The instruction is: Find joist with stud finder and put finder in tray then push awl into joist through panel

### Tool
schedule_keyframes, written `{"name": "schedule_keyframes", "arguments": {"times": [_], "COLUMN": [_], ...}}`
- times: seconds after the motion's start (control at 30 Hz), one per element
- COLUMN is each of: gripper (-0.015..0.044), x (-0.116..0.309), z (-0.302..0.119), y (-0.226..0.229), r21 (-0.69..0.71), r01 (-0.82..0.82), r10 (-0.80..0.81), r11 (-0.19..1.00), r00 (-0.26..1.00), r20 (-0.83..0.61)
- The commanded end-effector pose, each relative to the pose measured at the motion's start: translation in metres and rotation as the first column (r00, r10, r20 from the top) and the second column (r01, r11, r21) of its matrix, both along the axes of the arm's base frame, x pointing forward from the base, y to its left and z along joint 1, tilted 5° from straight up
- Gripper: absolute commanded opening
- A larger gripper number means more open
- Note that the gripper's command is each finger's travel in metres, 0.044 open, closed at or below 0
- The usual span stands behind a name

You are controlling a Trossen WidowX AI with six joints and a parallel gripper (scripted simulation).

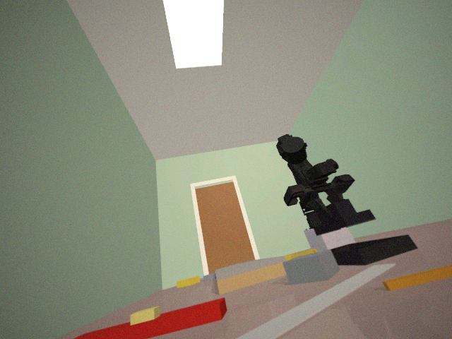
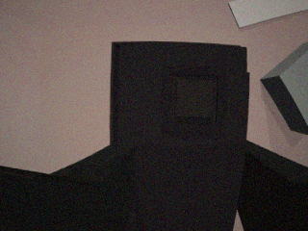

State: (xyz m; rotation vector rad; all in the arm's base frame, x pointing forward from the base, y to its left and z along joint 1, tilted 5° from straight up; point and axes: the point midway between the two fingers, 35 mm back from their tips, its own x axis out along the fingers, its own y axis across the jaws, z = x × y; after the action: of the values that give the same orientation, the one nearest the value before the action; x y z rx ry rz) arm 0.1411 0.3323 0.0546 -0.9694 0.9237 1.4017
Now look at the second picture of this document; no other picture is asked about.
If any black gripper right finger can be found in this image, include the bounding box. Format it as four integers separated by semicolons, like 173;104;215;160
238;141;308;231

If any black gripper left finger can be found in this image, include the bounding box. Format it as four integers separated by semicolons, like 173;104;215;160
0;131;136;231

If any white flat strip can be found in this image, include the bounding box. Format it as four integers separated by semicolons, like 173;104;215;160
228;0;308;28

